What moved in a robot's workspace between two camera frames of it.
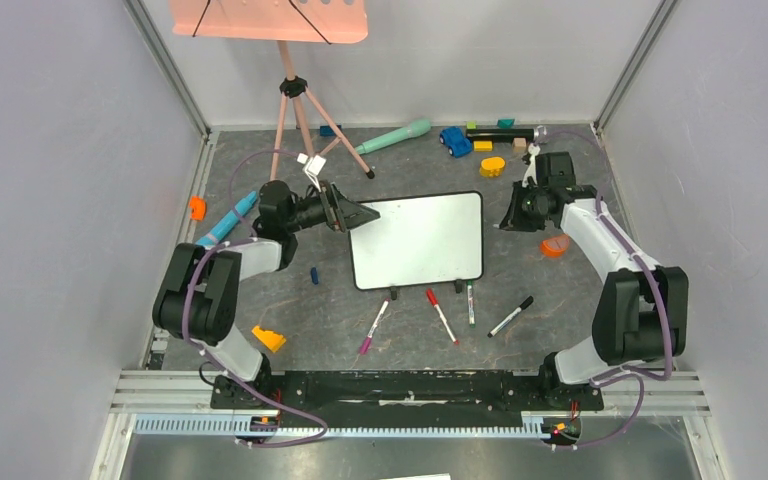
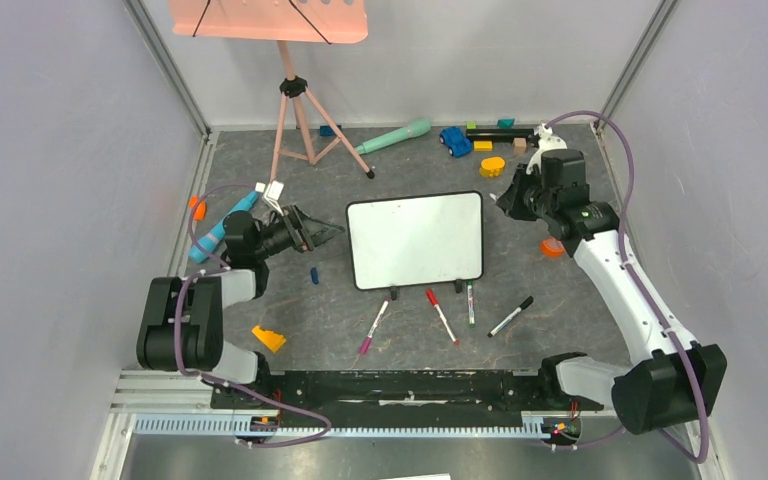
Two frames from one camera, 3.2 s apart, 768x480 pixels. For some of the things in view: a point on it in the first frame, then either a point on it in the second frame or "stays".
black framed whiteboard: x=420 y=240 stays
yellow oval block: x=492 y=166 stays
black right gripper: x=522 y=213 -> x=523 y=195
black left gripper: x=340 y=212 -> x=306 y=232
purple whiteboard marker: x=366 y=343 stays
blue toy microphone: x=227 y=221 stays
